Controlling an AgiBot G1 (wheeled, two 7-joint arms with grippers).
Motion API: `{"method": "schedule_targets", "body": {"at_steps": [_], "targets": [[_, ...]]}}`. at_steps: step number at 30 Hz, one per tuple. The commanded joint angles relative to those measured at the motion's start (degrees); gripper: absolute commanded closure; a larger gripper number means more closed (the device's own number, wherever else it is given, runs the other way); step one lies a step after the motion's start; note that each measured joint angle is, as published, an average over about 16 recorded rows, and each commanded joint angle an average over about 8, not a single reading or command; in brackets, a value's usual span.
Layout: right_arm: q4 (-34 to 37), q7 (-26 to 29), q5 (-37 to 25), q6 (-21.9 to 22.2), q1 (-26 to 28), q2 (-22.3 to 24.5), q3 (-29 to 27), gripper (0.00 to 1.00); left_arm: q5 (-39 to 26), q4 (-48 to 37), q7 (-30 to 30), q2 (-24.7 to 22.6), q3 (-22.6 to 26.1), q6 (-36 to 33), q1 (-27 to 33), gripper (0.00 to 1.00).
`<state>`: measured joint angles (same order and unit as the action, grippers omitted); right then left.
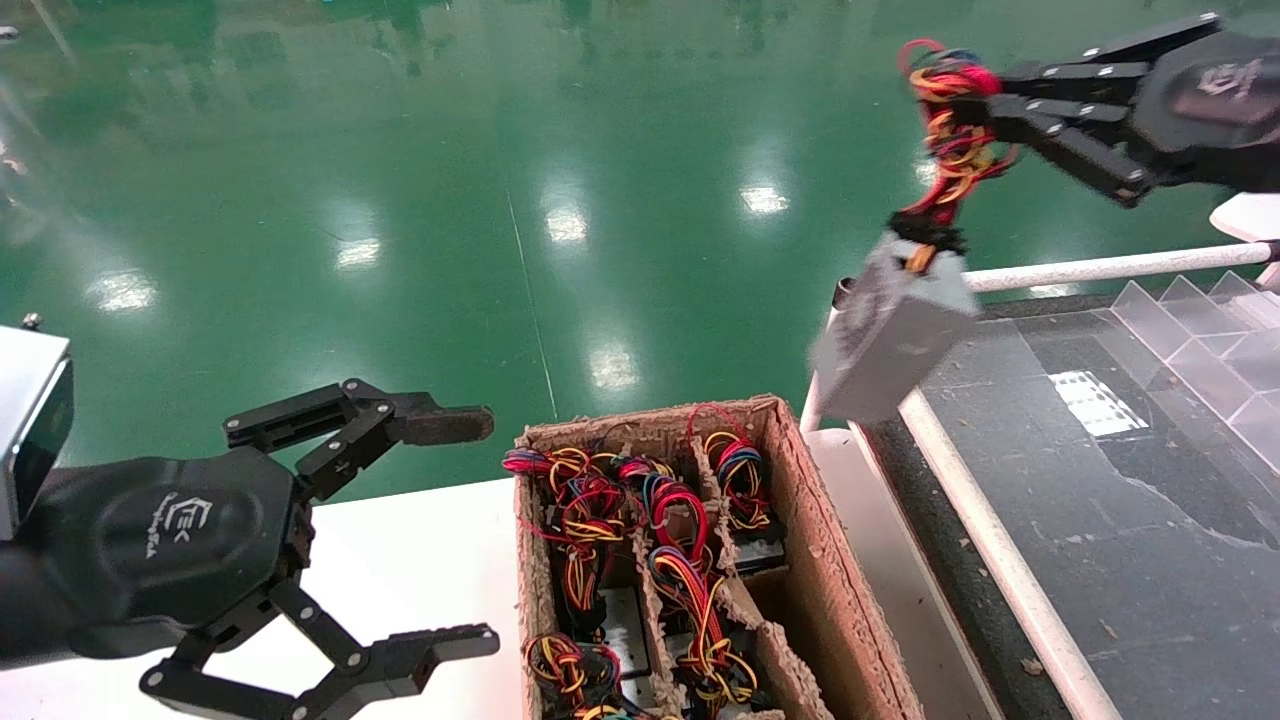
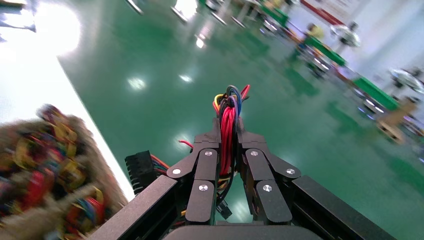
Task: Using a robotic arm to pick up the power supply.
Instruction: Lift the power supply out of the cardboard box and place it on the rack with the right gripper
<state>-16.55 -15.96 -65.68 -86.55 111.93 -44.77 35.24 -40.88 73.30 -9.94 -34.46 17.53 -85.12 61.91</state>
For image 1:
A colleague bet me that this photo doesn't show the white conveyor edge pipe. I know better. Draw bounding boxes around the white conveyor edge pipe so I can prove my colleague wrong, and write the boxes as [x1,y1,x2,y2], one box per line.
[898,388,1123,720]

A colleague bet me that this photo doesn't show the clear acrylic divider rack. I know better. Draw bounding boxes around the clear acrylic divider rack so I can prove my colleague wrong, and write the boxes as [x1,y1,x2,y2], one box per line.
[1110,270,1280,476]

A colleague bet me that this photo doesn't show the brown cardboard divider box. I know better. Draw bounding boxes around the brown cardboard divider box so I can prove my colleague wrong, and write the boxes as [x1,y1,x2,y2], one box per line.
[513,395,926,720]

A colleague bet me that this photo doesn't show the grey power supply with wires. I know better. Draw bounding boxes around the grey power supply with wires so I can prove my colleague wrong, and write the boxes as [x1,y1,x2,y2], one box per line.
[502,447,646,641]
[688,403,786,573]
[810,38,1023,424]
[648,548,761,713]
[612,455,709,566]
[524,632,631,720]

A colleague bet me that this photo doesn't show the white background table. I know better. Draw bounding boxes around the white background table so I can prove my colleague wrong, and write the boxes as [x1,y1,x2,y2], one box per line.
[1209,190,1280,245]

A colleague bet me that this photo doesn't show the long white frame pipe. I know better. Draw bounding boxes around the long white frame pipe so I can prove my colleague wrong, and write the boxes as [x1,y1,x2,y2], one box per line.
[962,242,1280,294]

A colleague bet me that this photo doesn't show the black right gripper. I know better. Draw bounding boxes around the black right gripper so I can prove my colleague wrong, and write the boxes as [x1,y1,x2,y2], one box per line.
[985,14,1280,208]

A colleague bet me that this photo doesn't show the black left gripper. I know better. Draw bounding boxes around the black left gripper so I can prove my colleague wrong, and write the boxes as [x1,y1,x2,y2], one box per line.
[40,380,501,720]

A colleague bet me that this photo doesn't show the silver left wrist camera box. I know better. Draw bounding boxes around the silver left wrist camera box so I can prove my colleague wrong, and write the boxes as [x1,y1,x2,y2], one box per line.
[0,313,76,541]

